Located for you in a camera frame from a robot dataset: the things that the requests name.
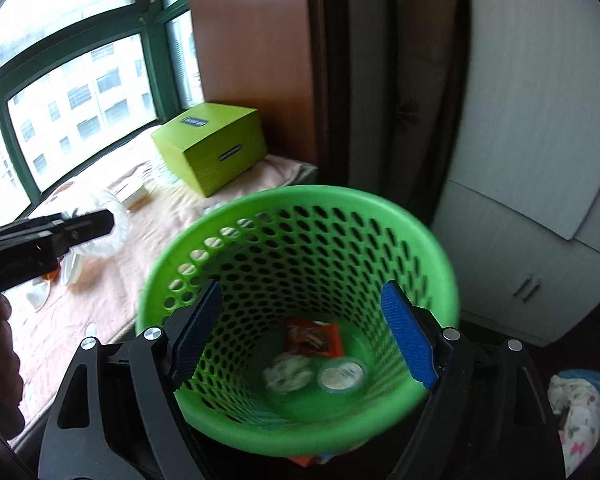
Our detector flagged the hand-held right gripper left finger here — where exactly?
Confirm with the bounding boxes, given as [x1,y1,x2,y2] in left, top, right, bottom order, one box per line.
[37,279,224,480]

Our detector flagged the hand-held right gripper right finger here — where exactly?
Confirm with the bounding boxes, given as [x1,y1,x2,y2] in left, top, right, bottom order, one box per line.
[380,281,566,480]

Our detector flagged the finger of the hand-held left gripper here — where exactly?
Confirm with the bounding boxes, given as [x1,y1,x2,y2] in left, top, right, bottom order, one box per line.
[55,210,116,257]

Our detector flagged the clear plastic bag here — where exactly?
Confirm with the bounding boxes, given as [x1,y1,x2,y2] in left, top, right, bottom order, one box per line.
[60,191,132,261]

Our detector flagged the clear round plastic lid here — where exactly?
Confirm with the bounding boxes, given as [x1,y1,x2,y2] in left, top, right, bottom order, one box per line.
[64,254,87,287]

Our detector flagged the small round white-lidded cup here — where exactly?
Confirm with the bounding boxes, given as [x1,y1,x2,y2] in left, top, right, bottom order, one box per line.
[316,358,370,392]

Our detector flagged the orange snack wrapper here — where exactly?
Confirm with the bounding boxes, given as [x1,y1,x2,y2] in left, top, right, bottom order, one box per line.
[282,317,342,358]

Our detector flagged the white paper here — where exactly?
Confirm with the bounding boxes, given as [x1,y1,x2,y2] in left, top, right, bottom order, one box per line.
[262,352,313,393]

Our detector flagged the green perforated plastic basket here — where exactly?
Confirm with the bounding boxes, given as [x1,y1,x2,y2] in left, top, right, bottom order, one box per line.
[136,185,462,459]

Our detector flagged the person's left hand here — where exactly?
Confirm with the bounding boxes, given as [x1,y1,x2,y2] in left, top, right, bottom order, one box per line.
[0,292,26,439]

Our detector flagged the white foam block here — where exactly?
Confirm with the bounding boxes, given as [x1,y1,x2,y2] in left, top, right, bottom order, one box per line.
[114,180,149,209]

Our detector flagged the pink printed blanket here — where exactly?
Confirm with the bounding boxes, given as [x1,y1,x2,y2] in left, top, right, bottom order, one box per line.
[5,152,318,441]

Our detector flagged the apartment building outside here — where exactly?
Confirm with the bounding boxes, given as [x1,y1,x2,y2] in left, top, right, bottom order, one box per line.
[0,35,201,221]

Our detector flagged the lime green cardboard box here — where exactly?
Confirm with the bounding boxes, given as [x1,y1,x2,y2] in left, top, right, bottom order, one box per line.
[151,102,268,198]

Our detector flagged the floral white cloth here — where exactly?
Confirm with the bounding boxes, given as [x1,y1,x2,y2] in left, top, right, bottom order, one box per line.
[547,375,600,478]

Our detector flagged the brown wooden cabinet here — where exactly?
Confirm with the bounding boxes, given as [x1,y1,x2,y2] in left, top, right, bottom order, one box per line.
[187,0,321,166]

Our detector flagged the white wardrobe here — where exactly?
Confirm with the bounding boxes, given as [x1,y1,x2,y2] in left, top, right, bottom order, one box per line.
[430,0,600,346]

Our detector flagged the metal wardrobe handles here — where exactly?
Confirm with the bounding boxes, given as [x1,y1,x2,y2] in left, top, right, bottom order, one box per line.
[512,276,541,303]

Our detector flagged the green window frame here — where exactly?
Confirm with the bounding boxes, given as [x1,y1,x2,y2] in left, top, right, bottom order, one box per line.
[0,0,206,211]

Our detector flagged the dark brown wooden post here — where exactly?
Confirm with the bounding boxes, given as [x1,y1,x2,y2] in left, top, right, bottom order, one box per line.
[307,0,353,188]

